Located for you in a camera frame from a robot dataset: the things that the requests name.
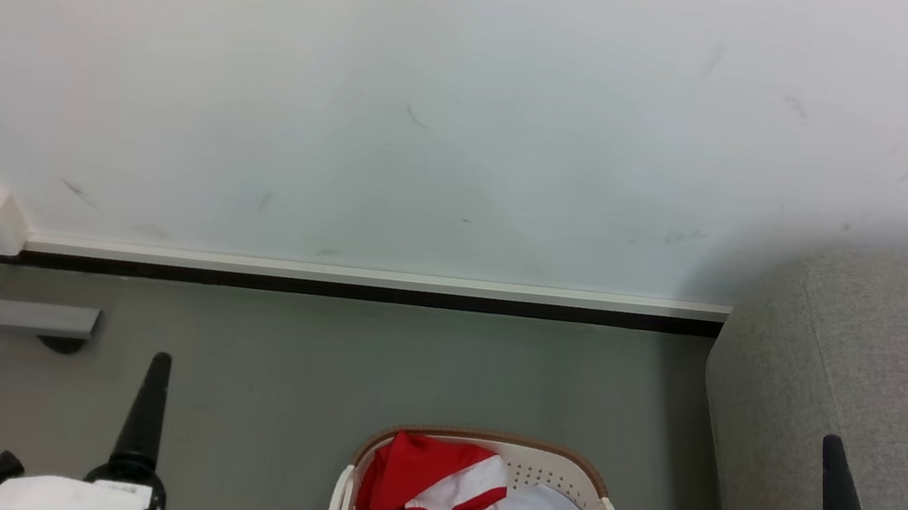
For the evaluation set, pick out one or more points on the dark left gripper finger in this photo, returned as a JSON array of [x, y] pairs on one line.
[[145, 416]]

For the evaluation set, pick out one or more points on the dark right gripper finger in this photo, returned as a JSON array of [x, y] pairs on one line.
[[841, 502]]

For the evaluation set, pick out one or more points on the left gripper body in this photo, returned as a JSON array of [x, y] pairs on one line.
[[77, 499]]

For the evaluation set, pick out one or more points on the red white jersey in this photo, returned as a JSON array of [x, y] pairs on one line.
[[414, 471]]

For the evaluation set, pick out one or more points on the grey fabric sofa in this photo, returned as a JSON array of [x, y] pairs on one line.
[[863, 383]]

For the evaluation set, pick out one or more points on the white and black baseboard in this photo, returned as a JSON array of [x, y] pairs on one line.
[[372, 284]]

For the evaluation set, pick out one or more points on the white plastic laundry basket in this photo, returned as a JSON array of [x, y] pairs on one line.
[[558, 469]]

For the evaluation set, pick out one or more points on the grey metal floor bracket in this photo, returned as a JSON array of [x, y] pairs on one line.
[[35, 316]]

